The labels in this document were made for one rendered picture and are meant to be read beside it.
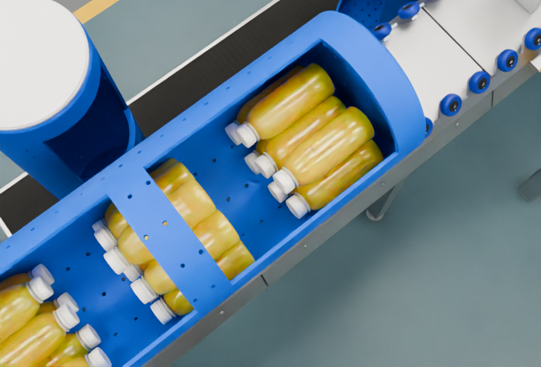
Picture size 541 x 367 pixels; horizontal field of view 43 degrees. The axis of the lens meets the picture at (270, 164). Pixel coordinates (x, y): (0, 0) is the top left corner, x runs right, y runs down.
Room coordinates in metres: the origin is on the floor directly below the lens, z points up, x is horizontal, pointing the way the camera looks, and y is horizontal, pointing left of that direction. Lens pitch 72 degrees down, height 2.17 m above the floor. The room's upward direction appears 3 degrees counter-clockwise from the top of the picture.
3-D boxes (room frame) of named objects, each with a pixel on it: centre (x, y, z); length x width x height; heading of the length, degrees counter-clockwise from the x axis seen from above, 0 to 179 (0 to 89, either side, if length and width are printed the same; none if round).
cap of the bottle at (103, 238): (0.23, 0.27, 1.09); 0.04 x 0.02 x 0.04; 36
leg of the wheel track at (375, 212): (0.52, -0.33, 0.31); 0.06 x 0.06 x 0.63; 36
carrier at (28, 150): (0.60, 0.47, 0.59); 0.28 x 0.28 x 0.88
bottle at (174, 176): (0.29, 0.20, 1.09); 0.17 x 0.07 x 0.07; 126
